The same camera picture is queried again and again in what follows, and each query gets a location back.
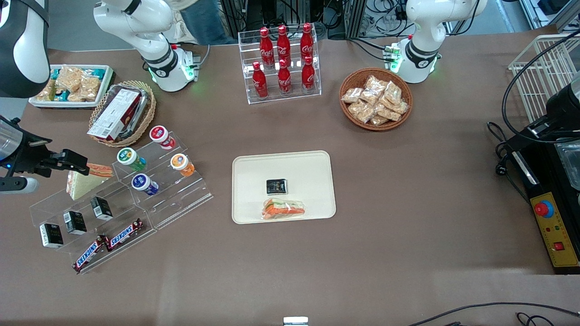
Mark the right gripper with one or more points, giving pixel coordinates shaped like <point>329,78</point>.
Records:
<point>28,156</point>

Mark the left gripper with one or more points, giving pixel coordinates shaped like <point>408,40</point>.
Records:
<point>558,108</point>

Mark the green gum bottle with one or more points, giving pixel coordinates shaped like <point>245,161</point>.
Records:
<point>128,157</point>

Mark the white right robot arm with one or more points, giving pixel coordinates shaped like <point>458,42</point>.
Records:
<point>158,59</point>

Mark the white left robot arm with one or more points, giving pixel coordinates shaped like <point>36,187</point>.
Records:
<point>421,54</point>

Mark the blue gum bottle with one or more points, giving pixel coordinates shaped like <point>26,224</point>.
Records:
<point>142,182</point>

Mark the red gum bottle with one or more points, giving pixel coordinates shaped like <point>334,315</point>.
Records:
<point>159,135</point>

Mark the orange gum bottle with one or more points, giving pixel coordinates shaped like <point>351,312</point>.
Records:
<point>181,163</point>

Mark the clear acrylic stepped gum stand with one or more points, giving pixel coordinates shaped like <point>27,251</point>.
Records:
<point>181,194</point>

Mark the cream plastic tray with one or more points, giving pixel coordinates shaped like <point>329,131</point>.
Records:
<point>312,181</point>

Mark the wrapped triangle sandwich white bread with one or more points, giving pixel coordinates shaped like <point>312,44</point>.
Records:
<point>84,185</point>

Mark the translucent plastic cover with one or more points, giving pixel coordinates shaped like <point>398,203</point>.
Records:
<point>570,163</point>

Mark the small black box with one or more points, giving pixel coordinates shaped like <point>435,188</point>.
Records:
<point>101,208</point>
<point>51,235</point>
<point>74,222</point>

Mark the teal snack wrapper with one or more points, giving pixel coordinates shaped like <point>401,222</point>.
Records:
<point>61,95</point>
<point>95,72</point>

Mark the red and white cookie box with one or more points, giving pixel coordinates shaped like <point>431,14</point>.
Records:
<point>113,115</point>

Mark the rice cracker packet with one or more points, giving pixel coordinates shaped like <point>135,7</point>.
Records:
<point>69,78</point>
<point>89,87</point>
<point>47,93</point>

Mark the clear acrylic stepped snack stand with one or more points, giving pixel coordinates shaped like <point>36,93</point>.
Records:
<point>122,213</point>

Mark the Snickers bar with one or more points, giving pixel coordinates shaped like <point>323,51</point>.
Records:
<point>125,234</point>
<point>90,254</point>

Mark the white rectangular snack bin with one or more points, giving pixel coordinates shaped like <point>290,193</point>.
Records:
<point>106,83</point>

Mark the dark plastic-wrapped pack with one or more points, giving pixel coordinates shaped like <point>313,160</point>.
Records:
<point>141,102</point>

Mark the oval wicker basket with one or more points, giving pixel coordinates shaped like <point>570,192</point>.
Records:
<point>149,113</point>

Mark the black control box yellow panel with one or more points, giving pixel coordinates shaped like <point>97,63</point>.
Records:
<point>555,235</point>

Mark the clear-wrapped cracker packet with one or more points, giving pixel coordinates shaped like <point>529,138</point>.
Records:
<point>375,84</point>
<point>359,108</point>
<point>352,94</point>
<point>367,115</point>
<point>393,92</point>
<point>370,97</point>
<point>401,107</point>
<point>389,113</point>

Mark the white cloth bag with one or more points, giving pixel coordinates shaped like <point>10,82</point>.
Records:
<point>174,31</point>

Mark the round wicker basket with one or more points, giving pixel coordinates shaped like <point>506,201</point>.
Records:
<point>353,77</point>

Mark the person in beige and jeans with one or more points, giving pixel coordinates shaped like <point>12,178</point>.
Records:
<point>206,22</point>

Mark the red Coca-Cola bottle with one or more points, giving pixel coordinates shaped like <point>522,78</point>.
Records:
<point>306,40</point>
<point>259,81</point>
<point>308,76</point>
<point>283,43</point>
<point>266,45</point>
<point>284,79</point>

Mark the small black packet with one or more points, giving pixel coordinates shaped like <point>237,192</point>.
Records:
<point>277,186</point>

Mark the wrapped sandwich with orange filling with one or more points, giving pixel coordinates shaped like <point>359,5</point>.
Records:
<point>283,209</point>

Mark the clear acrylic bottle rack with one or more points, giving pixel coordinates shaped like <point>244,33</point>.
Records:
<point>294,97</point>

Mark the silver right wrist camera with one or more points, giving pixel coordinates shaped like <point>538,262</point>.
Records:
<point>18,184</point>

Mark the aluminium profile frame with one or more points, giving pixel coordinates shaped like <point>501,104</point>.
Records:
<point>355,18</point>

